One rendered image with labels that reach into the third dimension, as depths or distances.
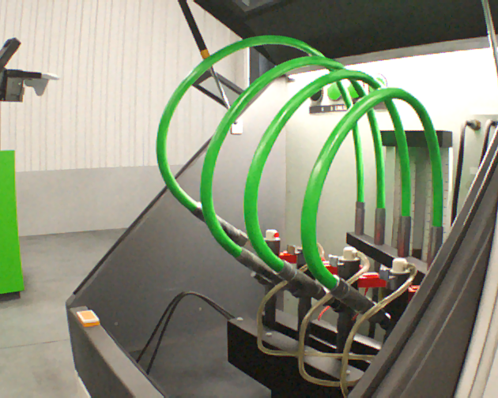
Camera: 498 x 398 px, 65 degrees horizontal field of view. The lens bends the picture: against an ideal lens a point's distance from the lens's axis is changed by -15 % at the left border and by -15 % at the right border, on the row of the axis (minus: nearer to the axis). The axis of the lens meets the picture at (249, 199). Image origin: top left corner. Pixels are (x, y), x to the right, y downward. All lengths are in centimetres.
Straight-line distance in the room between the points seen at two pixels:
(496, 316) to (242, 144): 72
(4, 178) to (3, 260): 70
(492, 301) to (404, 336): 11
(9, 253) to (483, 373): 374
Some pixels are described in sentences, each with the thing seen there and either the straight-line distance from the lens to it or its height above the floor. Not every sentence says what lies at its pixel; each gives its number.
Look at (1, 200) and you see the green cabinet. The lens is 385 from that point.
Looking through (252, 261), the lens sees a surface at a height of 111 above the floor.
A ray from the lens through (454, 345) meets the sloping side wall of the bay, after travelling 44.
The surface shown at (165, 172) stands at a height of 122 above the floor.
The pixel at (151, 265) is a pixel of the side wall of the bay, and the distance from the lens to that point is 93.
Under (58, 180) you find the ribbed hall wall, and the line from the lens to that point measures 711.
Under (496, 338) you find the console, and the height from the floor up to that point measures 108.
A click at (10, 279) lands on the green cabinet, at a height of 19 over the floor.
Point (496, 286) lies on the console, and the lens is 45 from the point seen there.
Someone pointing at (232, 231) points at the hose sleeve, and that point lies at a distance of 63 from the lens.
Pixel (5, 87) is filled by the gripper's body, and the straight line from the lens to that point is 112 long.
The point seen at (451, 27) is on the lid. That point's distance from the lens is 81.
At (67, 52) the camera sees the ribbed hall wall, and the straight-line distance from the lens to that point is 731.
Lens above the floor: 125
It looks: 6 degrees down
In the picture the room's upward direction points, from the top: straight up
